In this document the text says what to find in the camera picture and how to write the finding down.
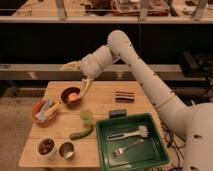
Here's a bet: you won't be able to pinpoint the grey blue cloth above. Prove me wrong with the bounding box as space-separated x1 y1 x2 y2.
35 100 53 121

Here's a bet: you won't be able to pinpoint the blue grey sponge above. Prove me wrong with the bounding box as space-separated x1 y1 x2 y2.
109 109 127 119

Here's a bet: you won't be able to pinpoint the black box on shelf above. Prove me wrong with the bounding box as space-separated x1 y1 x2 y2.
179 51 213 77

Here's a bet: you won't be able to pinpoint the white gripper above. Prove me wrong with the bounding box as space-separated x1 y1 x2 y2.
60 45 114 98

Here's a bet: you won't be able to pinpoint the white dish brush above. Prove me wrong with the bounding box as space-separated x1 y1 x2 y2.
107 125 149 141

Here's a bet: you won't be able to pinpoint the dark striped block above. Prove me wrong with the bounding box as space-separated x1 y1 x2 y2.
115 92 135 102

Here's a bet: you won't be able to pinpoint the dark brown bowl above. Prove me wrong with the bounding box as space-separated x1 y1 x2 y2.
61 87 81 108

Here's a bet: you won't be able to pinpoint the silver metal fork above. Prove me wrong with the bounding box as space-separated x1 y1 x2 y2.
112 139 143 157

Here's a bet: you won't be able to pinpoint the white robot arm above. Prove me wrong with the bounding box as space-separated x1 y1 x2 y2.
61 30 213 171

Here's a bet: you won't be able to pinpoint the orange bowl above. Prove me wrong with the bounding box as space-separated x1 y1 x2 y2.
31 100 57 125

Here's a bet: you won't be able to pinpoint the silver metal cup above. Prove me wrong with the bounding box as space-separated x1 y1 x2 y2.
59 142 74 159

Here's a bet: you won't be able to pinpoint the light green cup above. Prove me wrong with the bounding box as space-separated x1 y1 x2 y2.
80 109 92 126

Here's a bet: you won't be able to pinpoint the black cables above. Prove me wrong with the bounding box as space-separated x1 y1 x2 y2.
159 116 188 171

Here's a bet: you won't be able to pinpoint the orange egg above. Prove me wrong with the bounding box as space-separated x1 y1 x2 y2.
68 93 78 102

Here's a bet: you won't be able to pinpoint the yellow corn toy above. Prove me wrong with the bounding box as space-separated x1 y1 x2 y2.
44 102 61 118

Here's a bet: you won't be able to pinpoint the green cucumber toy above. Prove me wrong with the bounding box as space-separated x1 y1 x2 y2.
69 125 94 140

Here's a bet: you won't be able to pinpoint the green plastic tray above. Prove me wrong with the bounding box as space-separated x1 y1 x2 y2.
96 113 170 171

